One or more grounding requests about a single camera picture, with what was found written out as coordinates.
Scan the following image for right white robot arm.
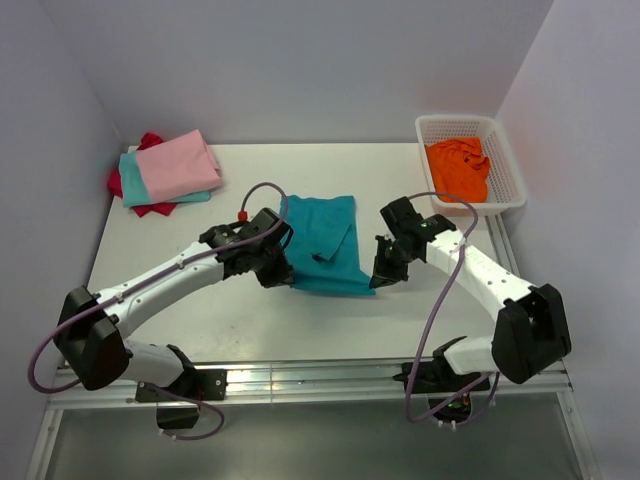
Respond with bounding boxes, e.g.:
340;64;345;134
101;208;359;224
370;230;572;390

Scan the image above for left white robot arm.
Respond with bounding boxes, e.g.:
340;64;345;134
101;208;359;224
54;222;293;399

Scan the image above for orange crumpled t shirt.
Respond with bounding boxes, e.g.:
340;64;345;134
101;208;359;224
425;137;491;203

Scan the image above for white plastic basket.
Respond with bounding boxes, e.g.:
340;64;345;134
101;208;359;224
415;115;526;216

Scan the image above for folded pink t shirt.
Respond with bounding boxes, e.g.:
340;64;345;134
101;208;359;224
135;130;222;203

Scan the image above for folded light teal t shirt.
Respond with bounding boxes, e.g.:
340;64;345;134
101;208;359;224
118;152;211;208

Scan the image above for folded red t shirt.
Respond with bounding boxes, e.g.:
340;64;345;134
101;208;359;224
107;132;178;217

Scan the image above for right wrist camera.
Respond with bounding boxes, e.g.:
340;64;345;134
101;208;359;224
380;197;457;245

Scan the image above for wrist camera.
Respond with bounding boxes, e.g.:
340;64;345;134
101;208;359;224
380;197;457;245
238;207;293;249

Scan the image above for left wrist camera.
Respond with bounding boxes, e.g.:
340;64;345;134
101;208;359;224
238;207;293;249

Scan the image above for aluminium mounting rail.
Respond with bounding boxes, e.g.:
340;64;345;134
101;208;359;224
47;357;574;409

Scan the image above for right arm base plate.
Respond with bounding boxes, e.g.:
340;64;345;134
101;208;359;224
392;359;491;394

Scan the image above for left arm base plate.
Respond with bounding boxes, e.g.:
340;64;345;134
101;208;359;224
135;368;227;403

